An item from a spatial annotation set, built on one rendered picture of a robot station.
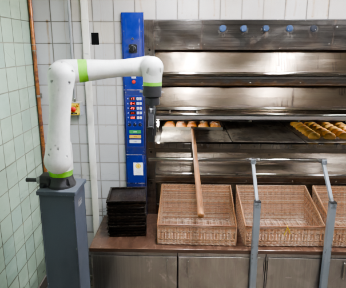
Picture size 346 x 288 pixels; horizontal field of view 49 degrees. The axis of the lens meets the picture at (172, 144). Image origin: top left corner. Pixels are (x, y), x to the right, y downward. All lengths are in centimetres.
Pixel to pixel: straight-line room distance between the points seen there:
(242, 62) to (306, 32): 50
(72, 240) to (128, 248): 66
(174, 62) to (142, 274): 153
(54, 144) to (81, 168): 130
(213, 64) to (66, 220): 154
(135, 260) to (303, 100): 169
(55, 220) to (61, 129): 53
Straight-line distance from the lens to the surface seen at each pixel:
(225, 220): 305
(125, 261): 275
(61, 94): 178
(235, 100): 290
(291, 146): 307
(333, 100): 309
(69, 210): 205
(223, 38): 288
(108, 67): 194
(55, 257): 221
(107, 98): 293
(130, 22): 285
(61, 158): 183
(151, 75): 184
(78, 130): 303
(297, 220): 317
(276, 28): 294
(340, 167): 324
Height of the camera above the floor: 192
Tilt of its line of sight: 15 degrees down
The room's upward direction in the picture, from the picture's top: straight up
